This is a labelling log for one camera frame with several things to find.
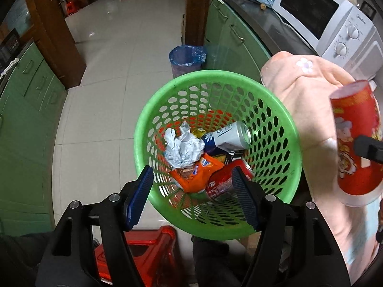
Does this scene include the blue and white can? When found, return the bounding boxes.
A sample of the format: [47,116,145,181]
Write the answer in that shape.
[201,121,252,153]

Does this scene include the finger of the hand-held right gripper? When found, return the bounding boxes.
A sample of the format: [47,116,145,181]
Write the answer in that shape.
[353,135,383,165]

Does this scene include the red cola can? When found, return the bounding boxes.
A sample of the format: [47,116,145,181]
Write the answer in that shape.
[206,159,255,202]

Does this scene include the white microwave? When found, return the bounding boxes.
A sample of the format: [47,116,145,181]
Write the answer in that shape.
[273,0,379,69]

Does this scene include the red cup with clear lid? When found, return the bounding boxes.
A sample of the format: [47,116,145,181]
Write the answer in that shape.
[329,80,383,207]

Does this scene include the red plastic stool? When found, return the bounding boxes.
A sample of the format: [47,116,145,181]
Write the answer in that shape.
[94,226,184,287]

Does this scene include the green plastic basket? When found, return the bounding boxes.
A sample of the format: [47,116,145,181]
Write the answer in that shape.
[134,69,303,240]

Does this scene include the black built-in appliance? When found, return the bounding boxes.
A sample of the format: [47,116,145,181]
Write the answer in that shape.
[0,27,21,72]

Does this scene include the green cabinet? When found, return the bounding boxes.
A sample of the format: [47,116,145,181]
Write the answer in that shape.
[0,40,68,237]
[205,0,273,81]

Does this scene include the black wall socket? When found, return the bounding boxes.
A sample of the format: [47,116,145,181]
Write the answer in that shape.
[360,1,377,18]

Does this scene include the person's dark pants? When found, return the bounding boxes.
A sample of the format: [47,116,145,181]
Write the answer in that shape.
[191,235,255,287]

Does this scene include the blue trash bin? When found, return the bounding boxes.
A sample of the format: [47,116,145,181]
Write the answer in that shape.
[169,45,208,80]

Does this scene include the orange snack packet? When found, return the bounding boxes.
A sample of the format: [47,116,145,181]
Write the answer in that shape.
[170,152,225,193]

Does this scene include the white paper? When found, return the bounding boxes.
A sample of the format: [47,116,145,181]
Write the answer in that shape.
[163,121,205,169]

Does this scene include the pink blanket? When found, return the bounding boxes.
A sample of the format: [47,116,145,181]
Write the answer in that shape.
[260,51,383,286]

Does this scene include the black snack packet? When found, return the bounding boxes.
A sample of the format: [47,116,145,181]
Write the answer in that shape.
[214,149,244,165]

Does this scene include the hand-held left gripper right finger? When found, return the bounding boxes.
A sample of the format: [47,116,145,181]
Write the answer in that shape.
[231,167,351,287]

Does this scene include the white hanging towel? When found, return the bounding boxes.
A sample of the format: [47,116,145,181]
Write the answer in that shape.
[0,57,20,80]

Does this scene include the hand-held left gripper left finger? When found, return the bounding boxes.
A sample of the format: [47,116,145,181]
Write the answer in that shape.
[36,165,154,287]

